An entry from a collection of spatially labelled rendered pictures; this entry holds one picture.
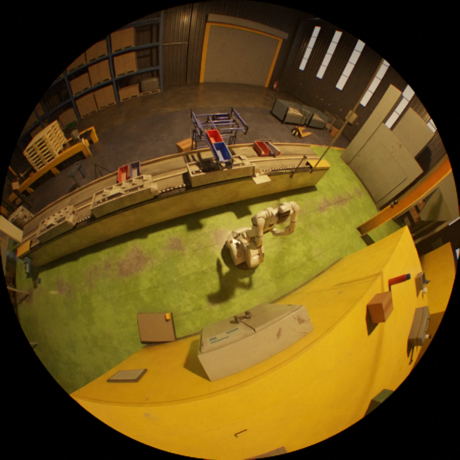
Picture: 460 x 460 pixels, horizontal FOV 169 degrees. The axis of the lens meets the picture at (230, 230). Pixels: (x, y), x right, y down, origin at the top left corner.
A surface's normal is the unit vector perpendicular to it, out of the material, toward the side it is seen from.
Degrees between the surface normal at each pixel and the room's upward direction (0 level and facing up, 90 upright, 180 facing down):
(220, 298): 0
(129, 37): 90
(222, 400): 0
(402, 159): 90
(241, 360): 0
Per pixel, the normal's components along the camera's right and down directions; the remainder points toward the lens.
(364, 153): -0.92, 0.28
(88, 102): 0.37, 0.87
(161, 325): 0.15, -0.41
